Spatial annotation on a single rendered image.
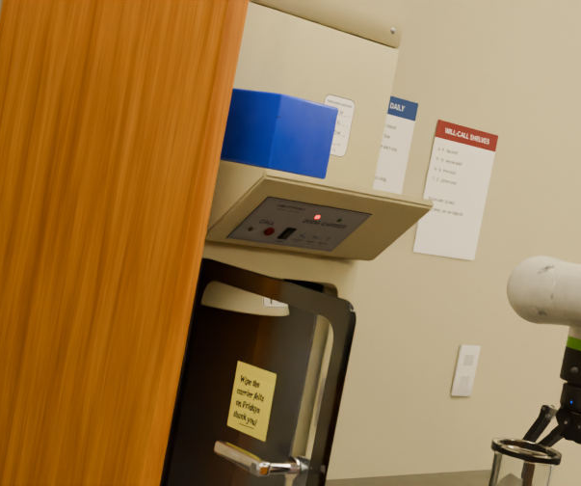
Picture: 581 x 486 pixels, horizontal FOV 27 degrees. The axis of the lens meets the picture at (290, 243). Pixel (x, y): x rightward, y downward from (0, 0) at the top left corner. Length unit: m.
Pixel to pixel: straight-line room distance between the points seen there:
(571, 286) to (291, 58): 0.55
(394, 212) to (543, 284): 0.34
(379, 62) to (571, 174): 1.27
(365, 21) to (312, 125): 0.26
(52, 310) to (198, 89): 0.37
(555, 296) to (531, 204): 0.97
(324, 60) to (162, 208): 0.34
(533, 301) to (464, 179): 0.74
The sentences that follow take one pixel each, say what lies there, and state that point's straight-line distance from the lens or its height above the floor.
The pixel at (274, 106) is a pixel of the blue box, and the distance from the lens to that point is 1.44.
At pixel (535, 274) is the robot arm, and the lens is 1.89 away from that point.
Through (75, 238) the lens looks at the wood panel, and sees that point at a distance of 1.55.
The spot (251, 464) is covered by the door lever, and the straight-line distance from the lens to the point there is 1.28.
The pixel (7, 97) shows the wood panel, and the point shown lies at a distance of 1.73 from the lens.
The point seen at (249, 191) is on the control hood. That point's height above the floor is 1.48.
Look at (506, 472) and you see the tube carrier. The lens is 1.89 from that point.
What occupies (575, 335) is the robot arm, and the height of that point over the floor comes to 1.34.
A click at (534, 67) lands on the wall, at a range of 2.74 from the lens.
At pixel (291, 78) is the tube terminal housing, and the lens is 1.59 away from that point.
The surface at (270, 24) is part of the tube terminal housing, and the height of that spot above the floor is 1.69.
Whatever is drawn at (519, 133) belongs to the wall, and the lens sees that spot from 2.72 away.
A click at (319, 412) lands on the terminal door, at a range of 1.28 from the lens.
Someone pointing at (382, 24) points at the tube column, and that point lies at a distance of 1.71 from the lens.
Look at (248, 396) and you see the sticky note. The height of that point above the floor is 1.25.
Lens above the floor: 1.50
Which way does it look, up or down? 3 degrees down
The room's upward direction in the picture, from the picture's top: 11 degrees clockwise
